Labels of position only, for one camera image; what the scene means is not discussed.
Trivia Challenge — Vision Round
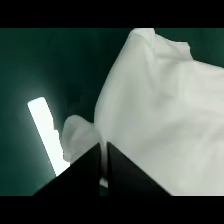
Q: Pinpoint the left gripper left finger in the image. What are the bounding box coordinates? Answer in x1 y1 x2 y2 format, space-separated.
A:
33 142 102 197

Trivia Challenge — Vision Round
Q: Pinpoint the white shirt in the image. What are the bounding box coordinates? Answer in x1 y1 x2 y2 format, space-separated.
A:
61 28 224 197

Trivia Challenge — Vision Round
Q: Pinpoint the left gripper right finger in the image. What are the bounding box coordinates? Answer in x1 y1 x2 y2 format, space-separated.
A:
106 141 172 197

